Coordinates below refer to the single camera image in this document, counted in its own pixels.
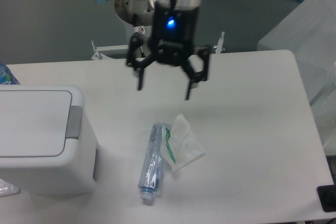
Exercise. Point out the white trash can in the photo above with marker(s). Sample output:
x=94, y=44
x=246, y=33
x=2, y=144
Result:
x=48, y=145

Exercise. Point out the crushed clear plastic bottle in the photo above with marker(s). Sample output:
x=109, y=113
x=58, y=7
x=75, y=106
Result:
x=152, y=169

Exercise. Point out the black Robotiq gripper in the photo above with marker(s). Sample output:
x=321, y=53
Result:
x=171, y=43

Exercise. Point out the blue water bottle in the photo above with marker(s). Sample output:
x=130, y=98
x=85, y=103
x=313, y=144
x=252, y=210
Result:
x=6, y=76

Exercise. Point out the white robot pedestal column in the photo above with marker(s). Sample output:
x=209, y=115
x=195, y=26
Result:
x=143, y=30

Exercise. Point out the silver clamp bolt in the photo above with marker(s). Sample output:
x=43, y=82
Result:
x=219, y=48

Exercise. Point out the clear plastic wrapper green stripe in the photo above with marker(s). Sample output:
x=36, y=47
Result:
x=179, y=146

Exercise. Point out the black device at table edge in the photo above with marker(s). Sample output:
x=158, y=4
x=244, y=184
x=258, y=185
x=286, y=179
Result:
x=326, y=195

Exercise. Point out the white metal mounting bracket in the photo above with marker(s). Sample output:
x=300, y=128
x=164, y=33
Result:
x=109, y=52

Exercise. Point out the crumpled clear plastic bag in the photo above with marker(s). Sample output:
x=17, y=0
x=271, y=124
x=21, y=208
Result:
x=7, y=189

